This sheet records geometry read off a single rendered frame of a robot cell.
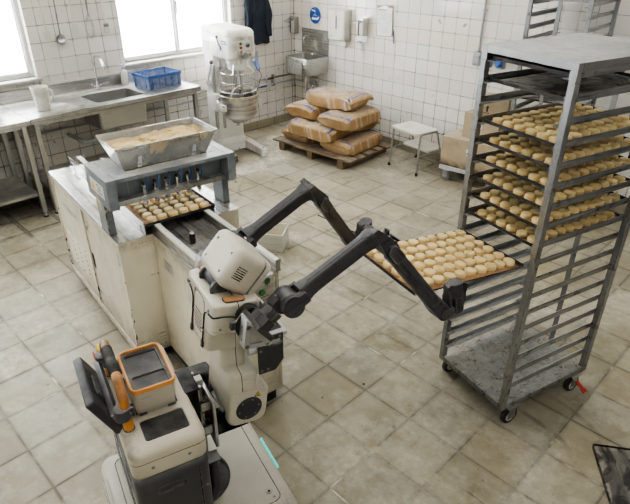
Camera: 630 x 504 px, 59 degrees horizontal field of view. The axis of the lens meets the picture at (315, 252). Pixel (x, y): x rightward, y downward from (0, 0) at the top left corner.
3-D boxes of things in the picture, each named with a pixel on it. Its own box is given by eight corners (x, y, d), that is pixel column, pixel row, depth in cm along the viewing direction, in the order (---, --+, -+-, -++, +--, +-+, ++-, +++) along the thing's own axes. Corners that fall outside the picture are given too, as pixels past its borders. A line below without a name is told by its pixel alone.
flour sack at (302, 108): (308, 123, 626) (308, 108, 618) (283, 116, 652) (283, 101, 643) (351, 111, 670) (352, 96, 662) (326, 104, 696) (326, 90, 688)
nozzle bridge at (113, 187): (95, 221, 309) (82, 163, 292) (211, 190, 347) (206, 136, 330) (116, 244, 286) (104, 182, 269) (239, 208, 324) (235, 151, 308)
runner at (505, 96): (484, 104, 243) (485, 97, 242) (479, 103, 245) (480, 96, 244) (582, 87, 270) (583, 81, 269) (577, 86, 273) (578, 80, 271)
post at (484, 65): (442, 360, 317) (487, 44, 233) (438, 357, 319) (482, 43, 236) (446, 358, 318) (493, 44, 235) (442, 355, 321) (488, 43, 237)
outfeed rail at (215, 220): (119, 156, 401) (117, 147, 397) (123, 155, 402) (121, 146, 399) (276, 272, 262) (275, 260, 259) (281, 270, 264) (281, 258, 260)
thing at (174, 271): (171, 356, 338) (149, 223, 294) (221, 334, 356) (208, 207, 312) (229, 426, 290) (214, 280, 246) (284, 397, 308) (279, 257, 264)
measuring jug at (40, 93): (52, 112, 486) (47, 88, 476) (30, 111, 487) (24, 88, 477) (60, 107, 498) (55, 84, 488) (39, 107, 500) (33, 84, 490)
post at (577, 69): (501, 411, 283) (579, 63, 199) (497, 408, 285) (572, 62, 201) (505, 409, 284) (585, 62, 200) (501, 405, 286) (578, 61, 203)
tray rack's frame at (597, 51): (500, 425, 286) (583, 64, 198) (435, 366, 324) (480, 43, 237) (584, 382, 313) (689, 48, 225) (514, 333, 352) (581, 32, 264)
